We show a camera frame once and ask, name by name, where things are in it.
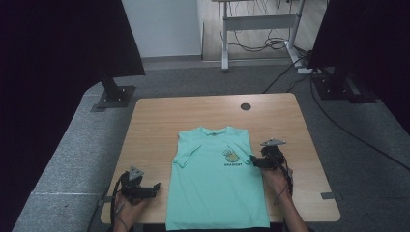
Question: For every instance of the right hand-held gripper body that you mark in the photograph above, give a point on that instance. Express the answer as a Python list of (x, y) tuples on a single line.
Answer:
[(274, 156)]

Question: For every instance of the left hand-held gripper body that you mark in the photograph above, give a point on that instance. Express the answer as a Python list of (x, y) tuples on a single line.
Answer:
[(132, 186)]

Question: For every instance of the mint green t-shirt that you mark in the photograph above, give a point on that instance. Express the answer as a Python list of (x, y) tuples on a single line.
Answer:
[(216, 193)]

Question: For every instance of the person's right hand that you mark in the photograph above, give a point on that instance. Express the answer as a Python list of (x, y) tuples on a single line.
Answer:
[(277, 182)]

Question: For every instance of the person's left hand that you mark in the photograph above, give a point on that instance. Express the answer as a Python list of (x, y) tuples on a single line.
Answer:
[(127, 211)]

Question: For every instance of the grey tape piece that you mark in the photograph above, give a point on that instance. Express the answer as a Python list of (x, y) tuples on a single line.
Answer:
[(327, 195), (110, 199)]

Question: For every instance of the dark round table grommet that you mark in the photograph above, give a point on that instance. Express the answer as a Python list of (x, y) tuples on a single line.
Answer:
[(245, 106)]

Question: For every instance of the white power strip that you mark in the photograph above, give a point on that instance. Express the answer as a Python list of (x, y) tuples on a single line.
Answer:
[(304, 71)]

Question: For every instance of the black metal stand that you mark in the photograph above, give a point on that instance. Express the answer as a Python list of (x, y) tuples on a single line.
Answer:
[(116, 96), (335, 88)]

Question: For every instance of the black curtain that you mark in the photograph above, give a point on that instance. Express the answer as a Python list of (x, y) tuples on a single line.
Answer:
[(48, 80), (370, 38)]

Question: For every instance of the white desk frame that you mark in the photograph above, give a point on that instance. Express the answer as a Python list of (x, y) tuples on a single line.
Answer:
[(257, 22)]

